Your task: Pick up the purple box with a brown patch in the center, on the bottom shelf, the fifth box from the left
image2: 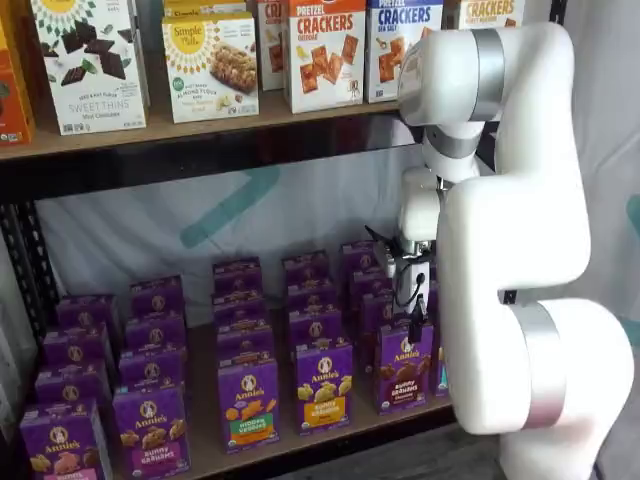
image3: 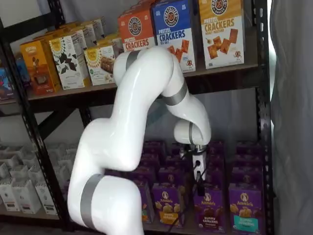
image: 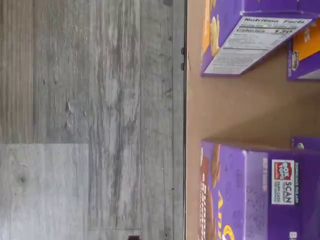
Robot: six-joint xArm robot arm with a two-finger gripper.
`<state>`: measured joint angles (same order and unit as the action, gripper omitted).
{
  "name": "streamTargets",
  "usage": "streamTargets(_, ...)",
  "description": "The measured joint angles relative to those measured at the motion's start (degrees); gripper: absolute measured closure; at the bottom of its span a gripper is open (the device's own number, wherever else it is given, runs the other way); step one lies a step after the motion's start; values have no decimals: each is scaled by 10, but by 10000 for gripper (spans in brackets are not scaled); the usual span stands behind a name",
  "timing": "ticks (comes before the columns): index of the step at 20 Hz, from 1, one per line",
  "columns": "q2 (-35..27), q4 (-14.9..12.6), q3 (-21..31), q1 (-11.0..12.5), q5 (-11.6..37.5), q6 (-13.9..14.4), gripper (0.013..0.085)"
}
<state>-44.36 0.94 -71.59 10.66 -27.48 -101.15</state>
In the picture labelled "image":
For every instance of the purple Annie's box orange patch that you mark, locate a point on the purple Annie's box orange patch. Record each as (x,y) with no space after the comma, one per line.
(230,15)
(307,57)

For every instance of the wooden shelf board with purple boxes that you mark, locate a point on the wooden shelf board with purple boxes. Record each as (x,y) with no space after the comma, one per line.
(237,107)

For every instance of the purple Annie's box brown patch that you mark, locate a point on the purple Annie's box brown patch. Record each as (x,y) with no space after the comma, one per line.
(237,195)
(307,143)

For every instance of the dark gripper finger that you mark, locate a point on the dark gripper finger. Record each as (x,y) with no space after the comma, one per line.
(134,237)

